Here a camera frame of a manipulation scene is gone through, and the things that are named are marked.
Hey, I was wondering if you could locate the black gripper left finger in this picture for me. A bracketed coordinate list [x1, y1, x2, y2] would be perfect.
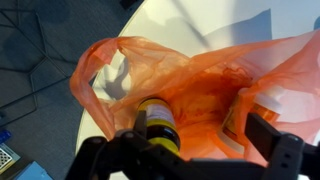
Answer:
[132, 109, 150, 138]

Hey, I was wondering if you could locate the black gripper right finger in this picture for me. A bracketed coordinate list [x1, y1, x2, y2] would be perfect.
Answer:
[244, 112, 283, 162]

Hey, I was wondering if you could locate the brown bottle with yellow cap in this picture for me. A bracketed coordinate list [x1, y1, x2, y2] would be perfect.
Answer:
[134, 96, 182, 157]

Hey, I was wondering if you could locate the orange pill bottle white cap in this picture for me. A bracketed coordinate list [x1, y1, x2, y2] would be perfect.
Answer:
[217, 87, 285, 155]

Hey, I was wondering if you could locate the orange plastic bag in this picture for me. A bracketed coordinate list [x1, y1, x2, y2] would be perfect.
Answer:
[68, 29, 320, 168]

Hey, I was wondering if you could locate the light blue flat box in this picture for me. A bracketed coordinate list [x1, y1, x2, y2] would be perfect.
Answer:
[14, 160, 55, 180]

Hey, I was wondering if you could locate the small blue object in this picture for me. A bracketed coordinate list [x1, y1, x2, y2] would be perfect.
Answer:
[312, 15, 320, 31]

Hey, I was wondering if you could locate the blue and black equipment base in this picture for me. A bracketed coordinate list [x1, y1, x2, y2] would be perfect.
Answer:
[0, 129, 13, 145]

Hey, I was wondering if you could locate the checkerboard calibration card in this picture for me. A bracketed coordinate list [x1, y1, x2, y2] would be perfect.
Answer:
[0, 142, 22, 175]

